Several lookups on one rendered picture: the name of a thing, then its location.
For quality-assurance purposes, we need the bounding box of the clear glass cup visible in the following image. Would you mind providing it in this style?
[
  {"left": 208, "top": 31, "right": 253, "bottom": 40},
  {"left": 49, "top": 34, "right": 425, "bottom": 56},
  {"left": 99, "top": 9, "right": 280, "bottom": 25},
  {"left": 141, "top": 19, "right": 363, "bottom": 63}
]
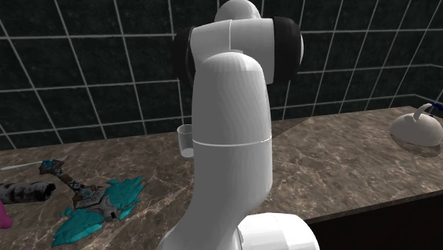
[{"left": 176, "top": 124, "right": 195, "bottom": 158}]

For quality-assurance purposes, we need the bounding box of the teal bladed toy axe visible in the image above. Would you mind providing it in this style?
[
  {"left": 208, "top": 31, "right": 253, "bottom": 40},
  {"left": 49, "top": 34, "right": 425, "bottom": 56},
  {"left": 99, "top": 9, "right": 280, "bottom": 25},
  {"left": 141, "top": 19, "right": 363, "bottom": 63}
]
[{"left": 38, "top": 159, "right": 146, "bottom": 248}]

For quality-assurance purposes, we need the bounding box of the silver knife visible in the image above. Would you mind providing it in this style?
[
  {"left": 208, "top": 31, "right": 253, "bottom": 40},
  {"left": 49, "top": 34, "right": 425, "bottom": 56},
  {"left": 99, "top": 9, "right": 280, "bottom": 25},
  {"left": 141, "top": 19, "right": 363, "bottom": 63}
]
[{"left": 0, "top": 155, "right": 68, "bottom": 171}]

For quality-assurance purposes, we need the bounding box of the white teapot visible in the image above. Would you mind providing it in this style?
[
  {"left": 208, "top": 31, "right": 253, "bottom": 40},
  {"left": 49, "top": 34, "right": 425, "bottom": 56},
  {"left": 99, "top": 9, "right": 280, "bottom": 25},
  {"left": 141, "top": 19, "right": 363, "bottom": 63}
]
[{"left": 388, "top": 102, "right": 443, "bottom": 147}]

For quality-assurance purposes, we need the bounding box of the dark grey mottled cylinder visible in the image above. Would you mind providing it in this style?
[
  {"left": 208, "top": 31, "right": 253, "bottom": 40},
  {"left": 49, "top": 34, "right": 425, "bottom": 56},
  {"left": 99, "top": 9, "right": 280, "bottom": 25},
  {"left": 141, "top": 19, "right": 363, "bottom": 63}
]
[{"left": 0, "top": 181, "right": 57, "bottom": 205}]

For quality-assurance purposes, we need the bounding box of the pink rounded object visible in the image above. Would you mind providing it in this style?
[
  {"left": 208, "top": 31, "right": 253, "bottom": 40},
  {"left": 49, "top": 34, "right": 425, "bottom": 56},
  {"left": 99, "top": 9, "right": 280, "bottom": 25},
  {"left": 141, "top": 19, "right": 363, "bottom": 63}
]
[{"left": 0, "top": 200, "right": 13, "bottom": 231}]

